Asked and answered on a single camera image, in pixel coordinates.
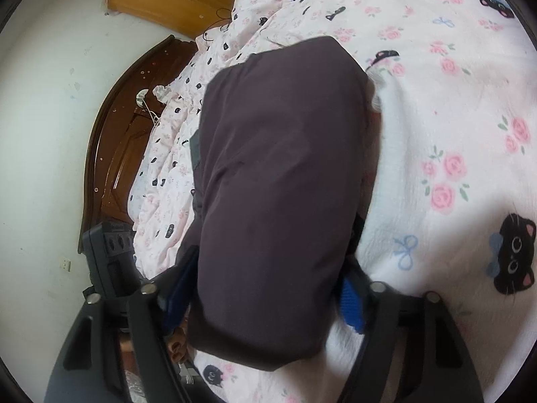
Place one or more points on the pink cat print duvet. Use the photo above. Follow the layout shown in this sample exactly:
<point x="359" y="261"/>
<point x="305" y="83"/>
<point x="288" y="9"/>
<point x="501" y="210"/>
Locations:
<point x="453" y="204"/>

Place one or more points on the dark wooden headboard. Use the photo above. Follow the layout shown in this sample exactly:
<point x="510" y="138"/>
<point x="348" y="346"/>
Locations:
<point x="121" y="131"/>

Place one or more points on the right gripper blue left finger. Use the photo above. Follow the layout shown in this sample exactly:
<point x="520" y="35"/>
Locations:
<point x="91" y="365"/>

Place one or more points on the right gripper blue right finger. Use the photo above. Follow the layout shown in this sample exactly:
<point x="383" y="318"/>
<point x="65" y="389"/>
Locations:
<point x="412" y="341"/>

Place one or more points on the purple grey hooded jacket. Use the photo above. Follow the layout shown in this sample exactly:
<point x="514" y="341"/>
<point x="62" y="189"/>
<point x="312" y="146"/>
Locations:
<point x="281" y="156"/>

